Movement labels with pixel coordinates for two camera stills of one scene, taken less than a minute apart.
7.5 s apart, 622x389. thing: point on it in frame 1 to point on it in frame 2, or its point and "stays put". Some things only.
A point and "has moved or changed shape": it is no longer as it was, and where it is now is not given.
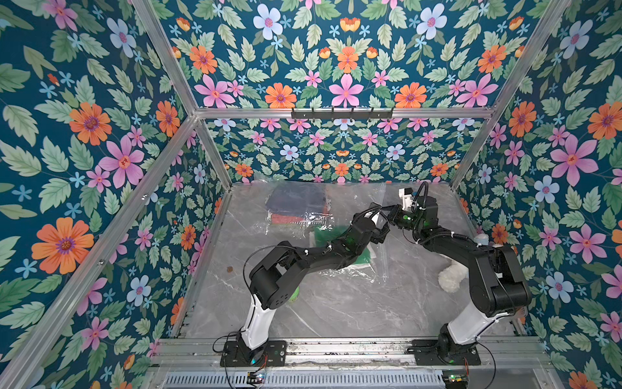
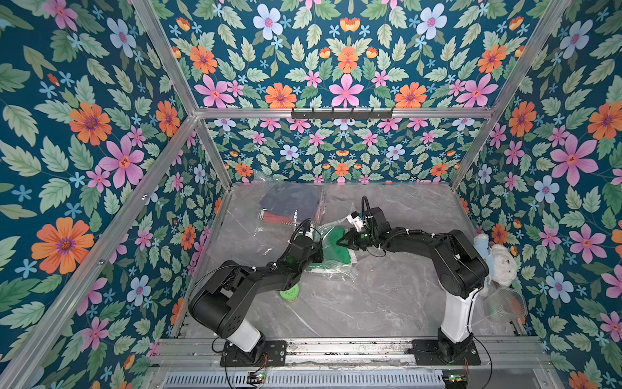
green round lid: x=295 y=295 stays put
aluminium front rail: x=501 y=353 stays put
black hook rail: x=342 y=115 stays put
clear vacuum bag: x=368 y=270 has moved or changed shape
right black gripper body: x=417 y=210 to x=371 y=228
